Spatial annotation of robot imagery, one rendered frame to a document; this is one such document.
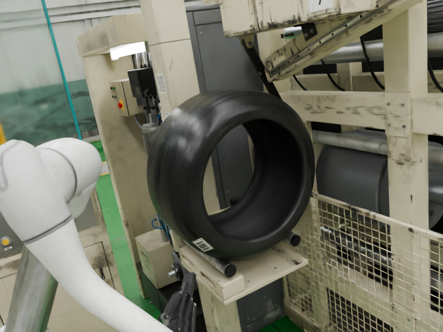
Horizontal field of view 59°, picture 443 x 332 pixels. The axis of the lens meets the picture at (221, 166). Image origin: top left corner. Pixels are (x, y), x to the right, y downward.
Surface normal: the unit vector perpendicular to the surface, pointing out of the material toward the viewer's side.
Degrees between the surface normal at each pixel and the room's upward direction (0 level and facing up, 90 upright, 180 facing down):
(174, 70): 90
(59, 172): 72
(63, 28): 90
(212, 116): 48
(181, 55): 90
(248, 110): 79
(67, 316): 92
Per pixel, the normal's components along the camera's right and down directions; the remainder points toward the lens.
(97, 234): 0.50, 0.18
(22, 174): 0.49, -0.24
